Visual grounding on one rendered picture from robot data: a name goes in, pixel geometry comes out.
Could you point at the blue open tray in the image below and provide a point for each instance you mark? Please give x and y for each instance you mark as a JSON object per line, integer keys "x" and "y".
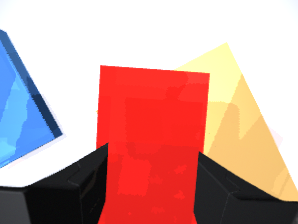
{"x": 26, "y": 122}

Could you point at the red rectangular block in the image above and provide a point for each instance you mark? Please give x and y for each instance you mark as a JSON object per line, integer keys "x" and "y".
{"x": 154, "y": 121}

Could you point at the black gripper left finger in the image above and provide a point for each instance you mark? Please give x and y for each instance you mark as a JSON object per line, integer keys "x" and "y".
{"x": 73, "y": 195}

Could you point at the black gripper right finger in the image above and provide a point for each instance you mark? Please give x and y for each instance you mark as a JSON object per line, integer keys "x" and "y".
{"x": 222, "y": 197}

